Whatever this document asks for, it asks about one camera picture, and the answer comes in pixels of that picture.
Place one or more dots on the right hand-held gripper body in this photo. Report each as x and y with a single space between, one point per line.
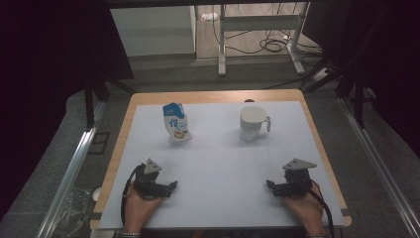
297 185

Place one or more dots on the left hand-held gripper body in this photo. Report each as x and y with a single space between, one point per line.
148 185

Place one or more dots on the blue and white milk pouch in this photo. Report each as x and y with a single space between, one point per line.
176 124

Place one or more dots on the clear cup with white lid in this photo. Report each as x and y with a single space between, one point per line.
252 122

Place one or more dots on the person's left hand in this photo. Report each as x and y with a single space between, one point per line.
137 211

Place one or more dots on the person's right hand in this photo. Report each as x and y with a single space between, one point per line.
310 211

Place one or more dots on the white table sheet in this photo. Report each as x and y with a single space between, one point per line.
218 165

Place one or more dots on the black tape strip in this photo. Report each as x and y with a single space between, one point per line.
346 212
95 216

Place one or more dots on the clear plastic bag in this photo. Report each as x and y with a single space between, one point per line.
71 211

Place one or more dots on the wooden table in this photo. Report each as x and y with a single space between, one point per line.
211 95

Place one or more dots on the black metal stand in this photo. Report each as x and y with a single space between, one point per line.
358 99
89 102

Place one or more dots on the white power strip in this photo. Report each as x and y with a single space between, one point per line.
320 74

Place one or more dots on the white cabinet panel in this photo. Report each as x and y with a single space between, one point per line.
152 31

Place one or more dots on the small white cloth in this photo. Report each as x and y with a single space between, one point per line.
209 16

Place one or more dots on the aluminium rail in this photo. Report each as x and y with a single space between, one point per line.
376 158
71 175

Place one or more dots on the white metal desk frame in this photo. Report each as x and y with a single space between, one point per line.
222 49

